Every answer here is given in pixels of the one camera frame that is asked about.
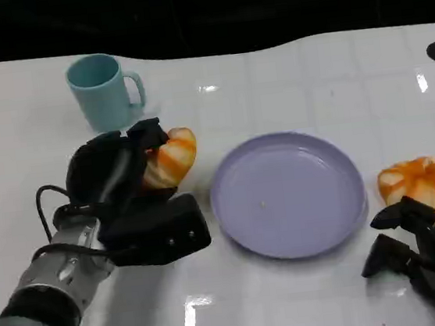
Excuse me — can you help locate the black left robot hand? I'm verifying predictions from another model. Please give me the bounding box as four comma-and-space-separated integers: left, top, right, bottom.
59, 116, 180, 213

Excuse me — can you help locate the orange and white bread roll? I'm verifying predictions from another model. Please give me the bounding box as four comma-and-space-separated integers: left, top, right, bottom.
375, 155, 435, 230
134, 125, 201, 192

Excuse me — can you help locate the pale green mug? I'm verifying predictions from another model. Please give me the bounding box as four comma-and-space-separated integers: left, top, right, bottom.
62, 48, 150, 136

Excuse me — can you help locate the lilac plate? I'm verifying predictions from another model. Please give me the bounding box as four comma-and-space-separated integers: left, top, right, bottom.
203, 123, 373, 268

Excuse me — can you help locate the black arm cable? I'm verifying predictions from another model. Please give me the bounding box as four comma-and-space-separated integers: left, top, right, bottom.
30, 237, 112, 268
33, 182, 79, 247

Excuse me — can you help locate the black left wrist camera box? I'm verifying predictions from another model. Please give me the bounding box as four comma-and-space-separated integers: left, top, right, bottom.
94, 190, 215, 272

